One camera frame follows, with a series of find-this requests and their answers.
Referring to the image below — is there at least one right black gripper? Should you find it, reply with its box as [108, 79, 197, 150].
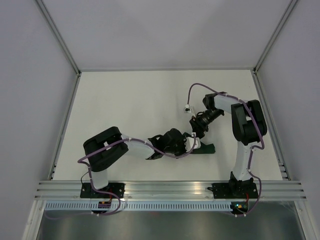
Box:
[189, 108, 223, 140]

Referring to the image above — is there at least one dark green cloth napkin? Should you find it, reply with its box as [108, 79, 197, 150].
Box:
[183, 132, 216, 155]

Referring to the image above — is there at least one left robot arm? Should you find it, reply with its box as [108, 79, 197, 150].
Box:
[83, 126, 188, 198]

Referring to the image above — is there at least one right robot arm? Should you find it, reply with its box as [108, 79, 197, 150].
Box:
[189, 92, 268, 200]

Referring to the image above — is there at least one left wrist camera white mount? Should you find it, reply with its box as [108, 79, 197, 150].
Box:
[184, 132, 201, 152]

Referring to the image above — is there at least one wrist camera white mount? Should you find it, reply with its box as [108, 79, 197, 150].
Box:
[183, 104, 195, 115]
[184, 132, 201, 152]

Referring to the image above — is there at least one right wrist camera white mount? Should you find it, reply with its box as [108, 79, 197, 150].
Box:
[183, 104, 195, 115]

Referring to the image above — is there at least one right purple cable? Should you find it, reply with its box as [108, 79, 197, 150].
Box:
[186, 82, 265, 218]

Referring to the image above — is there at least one purple cable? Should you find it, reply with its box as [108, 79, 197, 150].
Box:
[186, 82, 265, 218]
[44, 134, 197, 221]

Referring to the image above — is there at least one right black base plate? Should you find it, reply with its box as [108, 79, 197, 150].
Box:
[212, 182, 259, 199]

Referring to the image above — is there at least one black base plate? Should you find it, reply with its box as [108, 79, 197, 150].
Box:
[80, 182, 125, 199]
[212, 182, 259, 199]

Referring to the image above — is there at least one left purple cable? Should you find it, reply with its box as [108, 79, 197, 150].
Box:
[44, 134, 197, 221]

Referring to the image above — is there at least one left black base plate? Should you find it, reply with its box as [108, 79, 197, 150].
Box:
[80, 182, 125, 199]

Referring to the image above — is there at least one aluminium front rail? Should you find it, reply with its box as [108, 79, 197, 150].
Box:
[33, 180, 307, 201]

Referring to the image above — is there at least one white slotted cable duct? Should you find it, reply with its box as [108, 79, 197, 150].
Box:
[45, 200, 232, 212]

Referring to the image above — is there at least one right aluminium frame post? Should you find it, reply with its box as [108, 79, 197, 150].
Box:
[252, 0, 300, 75]

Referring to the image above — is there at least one aluminium frame post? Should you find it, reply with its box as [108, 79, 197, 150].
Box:
[33, 0, 81, 77]
[252, 0, 300, 75]

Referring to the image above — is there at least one left aluminium frame post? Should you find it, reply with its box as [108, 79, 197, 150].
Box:
[33, 0, 81, 77]

